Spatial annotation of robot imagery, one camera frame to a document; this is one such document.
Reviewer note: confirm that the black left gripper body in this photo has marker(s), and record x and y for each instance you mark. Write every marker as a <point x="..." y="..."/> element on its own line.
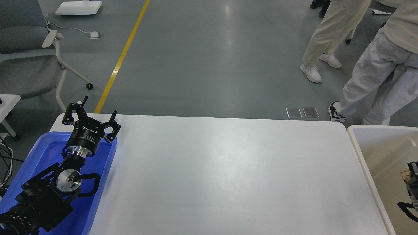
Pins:
<point x="86" y="134"/>

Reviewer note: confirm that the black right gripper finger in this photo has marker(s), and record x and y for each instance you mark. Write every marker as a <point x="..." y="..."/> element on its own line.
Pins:
<point x="412" y="169"/>

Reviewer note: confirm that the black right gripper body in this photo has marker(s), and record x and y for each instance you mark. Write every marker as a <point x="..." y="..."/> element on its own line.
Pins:
<point x="412" y="187"/>

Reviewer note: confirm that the brown paper ball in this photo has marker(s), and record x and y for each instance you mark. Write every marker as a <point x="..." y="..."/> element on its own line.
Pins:
<point x="406" y="175"/>

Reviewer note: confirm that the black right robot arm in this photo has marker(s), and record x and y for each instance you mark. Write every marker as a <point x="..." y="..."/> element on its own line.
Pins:
<point x="405" y="207"/>

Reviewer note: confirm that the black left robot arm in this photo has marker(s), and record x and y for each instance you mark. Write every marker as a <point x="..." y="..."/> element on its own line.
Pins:
<point x="45" y="198"/>

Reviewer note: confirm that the white plastic bin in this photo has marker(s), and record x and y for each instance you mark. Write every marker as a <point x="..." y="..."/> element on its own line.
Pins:
<point x="384" y="152"/>

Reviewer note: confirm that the grey office chair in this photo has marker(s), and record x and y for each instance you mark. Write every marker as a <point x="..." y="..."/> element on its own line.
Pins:
<point x="31" y="61"/>

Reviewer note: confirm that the white side table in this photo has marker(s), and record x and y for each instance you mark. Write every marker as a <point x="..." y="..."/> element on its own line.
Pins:
<point x="8" y="102"/>

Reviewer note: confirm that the person in light grey trousers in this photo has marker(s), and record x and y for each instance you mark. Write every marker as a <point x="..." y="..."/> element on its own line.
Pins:
<point x="387" y="66"/>

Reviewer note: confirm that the white flat floor base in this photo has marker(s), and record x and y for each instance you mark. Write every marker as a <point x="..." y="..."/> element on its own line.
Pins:
<point x="79" y="8"/>

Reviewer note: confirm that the right metal floor plate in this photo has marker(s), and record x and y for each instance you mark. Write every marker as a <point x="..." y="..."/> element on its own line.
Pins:
<point x="311" y="112"/>

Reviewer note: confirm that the metal floor plate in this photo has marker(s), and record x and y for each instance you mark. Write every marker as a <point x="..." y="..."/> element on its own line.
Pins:
<point x="294" y="113"/>
<point x="311" y="112"/>

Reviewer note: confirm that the left metal floor plate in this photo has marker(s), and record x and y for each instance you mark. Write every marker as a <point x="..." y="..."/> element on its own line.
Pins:
<point x="294" y="113"/>

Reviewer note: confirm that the person in beige trousers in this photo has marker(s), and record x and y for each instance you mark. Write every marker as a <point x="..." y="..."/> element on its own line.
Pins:
<point x="341" y="17"/>

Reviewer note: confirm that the person in black shoes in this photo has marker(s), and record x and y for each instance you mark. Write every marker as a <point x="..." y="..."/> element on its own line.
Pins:
<point x="324" y="4"/>

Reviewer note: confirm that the white power adapter with cable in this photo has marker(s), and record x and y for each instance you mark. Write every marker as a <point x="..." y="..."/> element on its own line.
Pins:
<point x="92" y="34"/>

